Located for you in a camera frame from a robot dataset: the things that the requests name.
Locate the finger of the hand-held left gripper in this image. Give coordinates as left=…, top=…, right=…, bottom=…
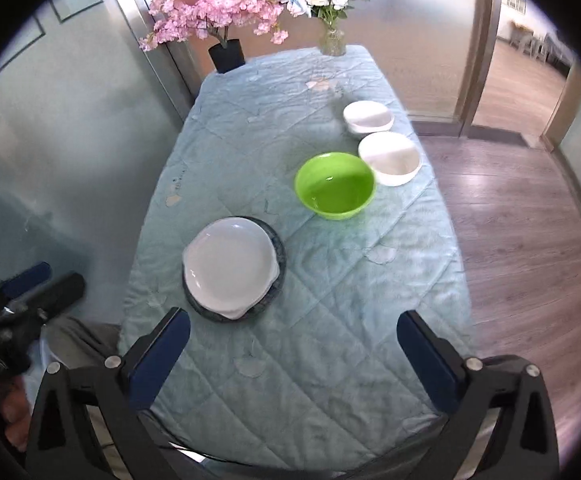
left=10, top=272, right=87, bottom=321
left=0, top=261, right=52, bottom=306

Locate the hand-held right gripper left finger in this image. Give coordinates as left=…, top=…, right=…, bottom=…
left=24, top=306, right=192, bottom=480

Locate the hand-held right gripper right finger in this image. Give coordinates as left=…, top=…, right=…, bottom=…
left=395, top=309, right=561, bottom=480

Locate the blue patterned plate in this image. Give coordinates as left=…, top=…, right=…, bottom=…
left=182, top=216, right=287, bottom=322

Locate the green bowl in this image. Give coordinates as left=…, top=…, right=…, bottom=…
left=295, top=152, right=376, bottom=221

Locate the white bowl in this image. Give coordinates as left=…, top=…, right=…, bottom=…
left=358, top=132, right=423, bottom=187
left=343, top=100, right=395, bottom=136

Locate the person's left hand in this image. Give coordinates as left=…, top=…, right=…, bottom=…
left=0, top=372, right=35, bottom=453

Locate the grey cloth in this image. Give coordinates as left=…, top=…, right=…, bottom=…
left=40, top=317, right=121, bottom=376

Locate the light blue quilted tablecloth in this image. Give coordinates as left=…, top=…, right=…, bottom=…
left=118, top=44, right=473, bottom=480

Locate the potted pink blossom tree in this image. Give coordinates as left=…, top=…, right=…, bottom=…
left=138, top=0, right=291, bottom=75

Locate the glass vase with flowers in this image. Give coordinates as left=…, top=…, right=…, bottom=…
left=265, top=0, right=396, bottom=57

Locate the table with grey cloth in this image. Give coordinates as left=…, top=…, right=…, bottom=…
left=535, top=32, right=574, bottom=68

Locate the white side table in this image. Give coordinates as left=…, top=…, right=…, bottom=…
left=508, top=22, right=534, bottom=51

